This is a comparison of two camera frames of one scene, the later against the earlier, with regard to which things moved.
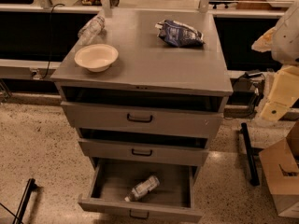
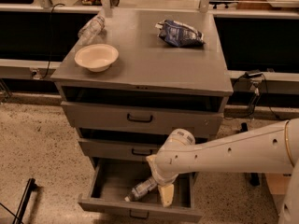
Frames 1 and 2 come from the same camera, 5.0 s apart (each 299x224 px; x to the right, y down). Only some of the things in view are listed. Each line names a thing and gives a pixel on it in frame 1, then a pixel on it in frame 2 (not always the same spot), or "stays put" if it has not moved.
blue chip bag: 178,34 stays put
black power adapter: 247,76 stays put
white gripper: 287,39 -> 163,177
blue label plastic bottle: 146,187 stays put
